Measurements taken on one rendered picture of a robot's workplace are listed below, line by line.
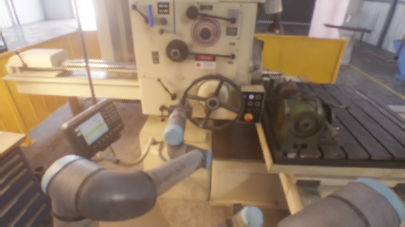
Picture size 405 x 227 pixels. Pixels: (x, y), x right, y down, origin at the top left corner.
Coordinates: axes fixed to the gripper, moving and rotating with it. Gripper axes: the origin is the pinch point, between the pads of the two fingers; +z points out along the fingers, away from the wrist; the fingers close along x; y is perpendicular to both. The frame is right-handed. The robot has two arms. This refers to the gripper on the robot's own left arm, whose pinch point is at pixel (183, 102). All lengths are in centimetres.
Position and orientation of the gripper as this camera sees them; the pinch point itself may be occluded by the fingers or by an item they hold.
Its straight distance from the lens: 125.2
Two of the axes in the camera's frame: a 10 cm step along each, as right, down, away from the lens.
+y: 0.5, -8.8, -4.7
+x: -10.0, -0.8, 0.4
